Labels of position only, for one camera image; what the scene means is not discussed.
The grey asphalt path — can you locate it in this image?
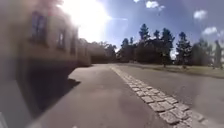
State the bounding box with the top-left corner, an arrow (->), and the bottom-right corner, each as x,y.
25,63 -> 171,128

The row of dark trees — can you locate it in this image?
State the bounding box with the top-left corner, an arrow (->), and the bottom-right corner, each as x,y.
78,23 -> 224,70

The cobblestone strip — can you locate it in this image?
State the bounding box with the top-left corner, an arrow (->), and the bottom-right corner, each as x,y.
109,65 -> 214,128

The yellow brick building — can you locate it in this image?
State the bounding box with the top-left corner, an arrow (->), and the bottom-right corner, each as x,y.
0,0 -> 93,128

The grass verge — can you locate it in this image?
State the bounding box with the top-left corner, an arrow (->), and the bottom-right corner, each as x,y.
128,62 -> 224,80

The grey asphalt road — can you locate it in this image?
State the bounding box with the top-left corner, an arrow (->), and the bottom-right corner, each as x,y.
114,63 -> 224,128

